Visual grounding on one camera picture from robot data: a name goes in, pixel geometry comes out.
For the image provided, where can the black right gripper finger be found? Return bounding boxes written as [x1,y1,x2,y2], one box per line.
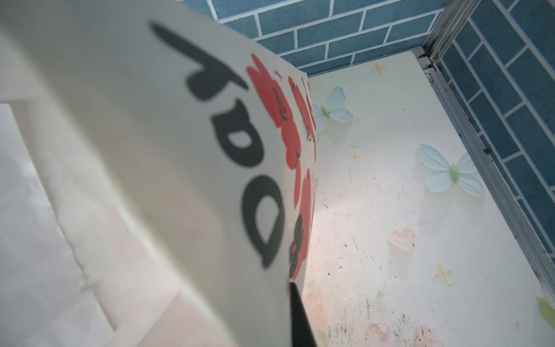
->
[289,282,317,347]

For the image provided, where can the red white paper bag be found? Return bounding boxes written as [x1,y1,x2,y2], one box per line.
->
[1,1,318,346]

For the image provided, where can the aluminium corner frame post right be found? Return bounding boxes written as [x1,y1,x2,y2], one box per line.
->
[423,1,554,294]

